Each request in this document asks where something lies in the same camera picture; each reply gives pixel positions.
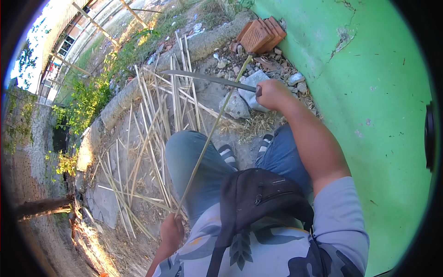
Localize person's right hand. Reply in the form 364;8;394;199
255;78;295;112

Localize person's left hand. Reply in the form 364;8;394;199
159;213;186;254

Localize person's left fingers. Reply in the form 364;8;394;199
172;213;186;241

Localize person's right fingers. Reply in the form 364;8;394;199
255;85;274;110

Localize long thin bamboo strip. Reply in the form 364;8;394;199
174;55;254;219

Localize long steel machete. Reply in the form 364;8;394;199
160;69;263;97

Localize large pale stone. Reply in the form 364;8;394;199
238;70;272;113

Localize pile of dry bamboo shavings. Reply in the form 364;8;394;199
220;59;324;143

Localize large grey stone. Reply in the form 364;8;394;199
219;90;251;120

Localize small white stone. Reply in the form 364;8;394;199
287;72;306;86

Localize person's legs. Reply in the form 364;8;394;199
165;123;314;227

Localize pile of split bamboo slats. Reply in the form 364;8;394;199
91;31;222;241

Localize tree trunk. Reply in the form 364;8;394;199
15;196;75;222

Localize low concrete kerb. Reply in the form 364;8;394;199
76;11;255;171

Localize green bushes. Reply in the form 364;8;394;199
44;28;161;177

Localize building with tin roof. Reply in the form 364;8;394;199
35;0;92;99

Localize wooden pole frame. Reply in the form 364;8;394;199
48;0;163;81

